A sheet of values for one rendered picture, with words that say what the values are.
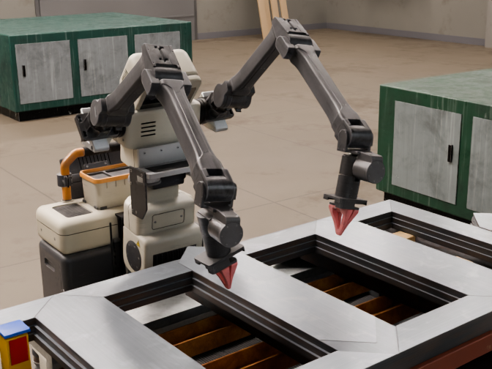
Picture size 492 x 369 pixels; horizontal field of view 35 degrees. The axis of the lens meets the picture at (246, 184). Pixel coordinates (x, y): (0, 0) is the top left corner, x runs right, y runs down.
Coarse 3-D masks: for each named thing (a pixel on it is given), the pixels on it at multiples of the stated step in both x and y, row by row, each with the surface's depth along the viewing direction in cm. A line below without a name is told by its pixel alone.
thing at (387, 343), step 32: (384, 224) 256; (416, 224) 250; (256, 256) 226; (288, 256) 232; (352, 256) 226; (480, 256) 231; (160, 288) 206; (192, 288) 211; (224, 288) 201; (416, 288) 208; (448, 288) 200; (32, 320) 186; (256, 320) 191; (480, 320) 185; (64, 352) 174; (320, 352) 174; (384, 352) 169; (416, 352) 172
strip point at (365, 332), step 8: (368, 320) 183; (352, 328) 179; (360, 328) 179; (368, 328) 179; (328, 336) 176; (336, 336) 176; (344, 336) 176; (352, 336) 176; (360, 336) 176; (368, 336) 176; (376, 336) 176
